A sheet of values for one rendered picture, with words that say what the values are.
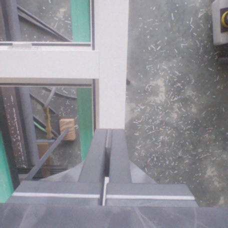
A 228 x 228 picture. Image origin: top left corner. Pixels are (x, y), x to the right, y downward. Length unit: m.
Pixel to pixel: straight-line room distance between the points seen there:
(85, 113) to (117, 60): 0.14
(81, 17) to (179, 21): 1.02
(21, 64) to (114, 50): 0.15
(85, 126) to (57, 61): 0.15
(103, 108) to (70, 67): 0.08
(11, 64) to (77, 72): 0.10
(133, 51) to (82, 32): 0.89
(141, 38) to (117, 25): 0.96
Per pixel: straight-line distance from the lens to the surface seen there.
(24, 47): 0.30
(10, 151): 0.48
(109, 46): 0.26
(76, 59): 0.27
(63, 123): 1.27
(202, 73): 1.35
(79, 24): 0.35
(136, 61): 1.20
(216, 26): 1.29
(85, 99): 0.34
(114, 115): 0.27
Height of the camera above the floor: 1.19
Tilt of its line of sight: 75 degrees down
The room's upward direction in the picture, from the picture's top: 178 degrees counter-clockwise
